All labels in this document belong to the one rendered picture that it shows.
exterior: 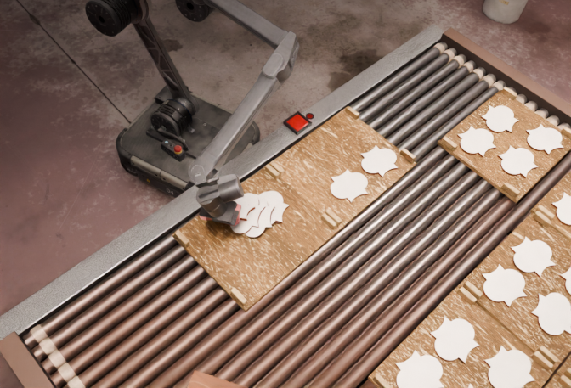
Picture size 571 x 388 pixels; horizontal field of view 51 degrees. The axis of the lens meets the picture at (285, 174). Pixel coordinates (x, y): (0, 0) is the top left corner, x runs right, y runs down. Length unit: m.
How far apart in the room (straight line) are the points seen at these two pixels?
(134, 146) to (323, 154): 1.23
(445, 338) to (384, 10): 2.86
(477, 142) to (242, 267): 0.99
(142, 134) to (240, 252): 1.36
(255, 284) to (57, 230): 1.53
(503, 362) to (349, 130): 0.94
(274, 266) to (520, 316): 0.76
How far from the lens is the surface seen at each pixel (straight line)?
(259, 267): 1.86
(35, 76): 3.87
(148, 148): 3.04
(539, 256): 2.09
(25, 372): 1.82
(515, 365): 1.89
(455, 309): 1.91
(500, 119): 2.40
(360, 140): 2.18
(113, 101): 3.61
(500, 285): 1.98
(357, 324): 1.83
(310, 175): 2.06
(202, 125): 3.08
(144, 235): 1.96
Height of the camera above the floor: 2.59
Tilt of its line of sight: 54 degrees down
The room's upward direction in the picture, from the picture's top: 6 degrees clockwise
